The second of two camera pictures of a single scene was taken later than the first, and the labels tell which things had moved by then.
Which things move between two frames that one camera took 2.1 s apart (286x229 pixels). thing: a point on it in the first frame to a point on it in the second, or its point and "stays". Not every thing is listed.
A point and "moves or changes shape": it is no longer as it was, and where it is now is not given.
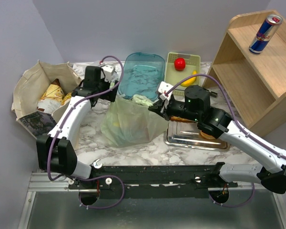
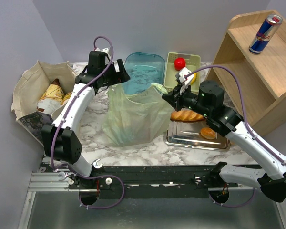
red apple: [179, 63] stays
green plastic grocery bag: [130, 121] moves or changes shape
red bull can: [265, 33] stays
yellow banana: [189, 82] stays
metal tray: [187, 135] stays
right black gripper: [163, 110] to [175, 98]
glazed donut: [206, 136] stays
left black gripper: [110, 96] to [119, 77]
